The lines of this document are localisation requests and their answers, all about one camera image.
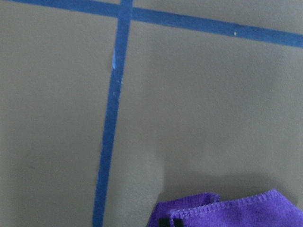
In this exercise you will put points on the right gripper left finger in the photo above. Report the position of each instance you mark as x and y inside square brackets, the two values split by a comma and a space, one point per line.
[163, 222]

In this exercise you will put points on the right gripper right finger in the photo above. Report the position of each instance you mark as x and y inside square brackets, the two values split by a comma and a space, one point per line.
[177, 222]

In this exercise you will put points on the purple towel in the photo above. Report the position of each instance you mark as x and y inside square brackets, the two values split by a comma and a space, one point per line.
[268, 209]

